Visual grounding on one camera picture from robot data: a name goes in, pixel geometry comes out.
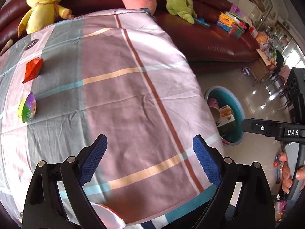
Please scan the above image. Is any green tea box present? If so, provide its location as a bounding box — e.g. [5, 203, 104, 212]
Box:
[216, 105, 237, 137]

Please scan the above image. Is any pink paper cup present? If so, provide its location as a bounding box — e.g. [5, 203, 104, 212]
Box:
[207, 97, 221, 122]

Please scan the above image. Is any teal plastic trash bin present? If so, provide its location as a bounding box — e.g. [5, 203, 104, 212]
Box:
[204, 86, 245, 146]

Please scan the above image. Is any person's right hand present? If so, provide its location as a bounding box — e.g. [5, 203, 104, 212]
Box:
[280, 153, 305, 194]

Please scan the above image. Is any wooden side table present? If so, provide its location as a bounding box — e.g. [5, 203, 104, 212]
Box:
[249, 49, 276, 87]

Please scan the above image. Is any small ball under table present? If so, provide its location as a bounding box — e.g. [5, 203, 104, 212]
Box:
[241, 67, 251, 77]

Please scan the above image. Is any pink plaid tablecloth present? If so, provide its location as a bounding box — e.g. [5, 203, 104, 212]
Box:
[0, 8, 226, 229]

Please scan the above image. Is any dark red leather sofa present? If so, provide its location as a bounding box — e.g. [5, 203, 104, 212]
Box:
[1, 0, 259, 74]

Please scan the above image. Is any colourful toy blocks box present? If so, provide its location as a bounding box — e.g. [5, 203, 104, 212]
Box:
[217, 12, 249, 38]

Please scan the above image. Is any blue toy on sofa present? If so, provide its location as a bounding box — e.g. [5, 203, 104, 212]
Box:
[193, 18, 210, 27]

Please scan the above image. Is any yellow chick plush toy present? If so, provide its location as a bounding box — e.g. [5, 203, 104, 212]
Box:
[17, 0, 73, 38]

